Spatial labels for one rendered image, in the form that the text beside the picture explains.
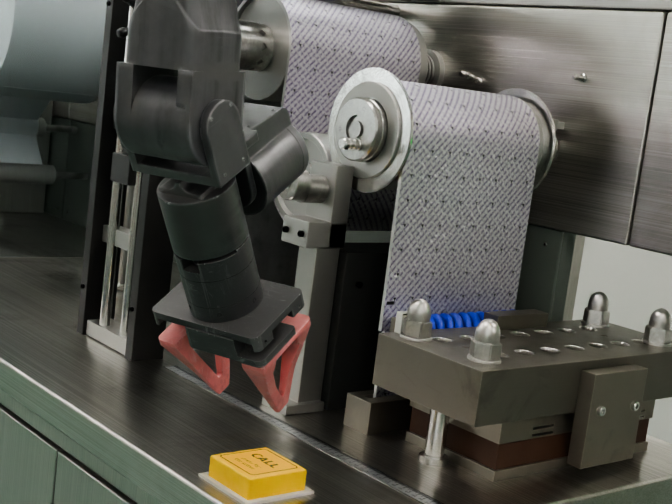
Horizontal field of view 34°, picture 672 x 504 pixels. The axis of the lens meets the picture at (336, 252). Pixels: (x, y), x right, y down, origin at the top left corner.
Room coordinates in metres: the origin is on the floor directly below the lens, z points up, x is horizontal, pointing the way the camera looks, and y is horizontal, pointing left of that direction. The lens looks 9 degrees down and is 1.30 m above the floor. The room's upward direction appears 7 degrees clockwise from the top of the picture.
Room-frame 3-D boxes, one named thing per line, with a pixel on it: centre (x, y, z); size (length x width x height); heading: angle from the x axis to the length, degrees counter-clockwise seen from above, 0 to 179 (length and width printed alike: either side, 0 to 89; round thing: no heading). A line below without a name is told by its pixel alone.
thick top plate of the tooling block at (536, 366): (1.28, -0.26, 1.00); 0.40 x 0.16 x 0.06; 131
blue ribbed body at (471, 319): (1.33, -0.17, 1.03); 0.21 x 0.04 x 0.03; 131
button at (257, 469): (1.03, 0.05, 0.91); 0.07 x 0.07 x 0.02; 41
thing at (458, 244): (1.34, -0.15, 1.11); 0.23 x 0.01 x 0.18; 131
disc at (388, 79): (1.31, -0.02, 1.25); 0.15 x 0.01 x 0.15; 41
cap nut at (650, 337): (1.35, -0.41, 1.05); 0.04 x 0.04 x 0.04
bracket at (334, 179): (1.31, 0.03, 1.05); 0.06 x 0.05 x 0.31; 131
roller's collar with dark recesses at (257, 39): (1.48, 0.16, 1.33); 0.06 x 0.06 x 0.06; 41
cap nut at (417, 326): (1.20, -0.10, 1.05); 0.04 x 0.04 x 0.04
